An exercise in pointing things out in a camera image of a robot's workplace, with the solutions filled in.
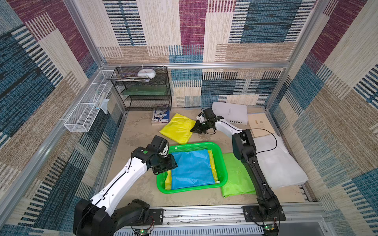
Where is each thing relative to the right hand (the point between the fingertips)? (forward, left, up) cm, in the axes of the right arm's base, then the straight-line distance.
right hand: (189, 129), depth 106 cm
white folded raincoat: (-28, -52, +1) cm, 59 cm away
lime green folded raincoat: (-37, -27, +1) cm, 46 cm away
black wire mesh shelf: (+22, +31, +20) cm, 43 cm away
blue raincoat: (-31, -2, +3) cm, 31 cm away
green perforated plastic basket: (-26, -17, +6) cm, 32 cm away
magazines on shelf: (+18, +37, +32) cm, 52 cm away
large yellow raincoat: (-39, +11, +3) cm, 40 cm away
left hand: (-32, +8, +11) cm, 34 cm away
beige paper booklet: (+8, -53, -2) cm, 54 cm away
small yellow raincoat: (0, +8, +2) cm, 8 cm away
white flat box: (+13, -32, +3) cm, 35 cm away
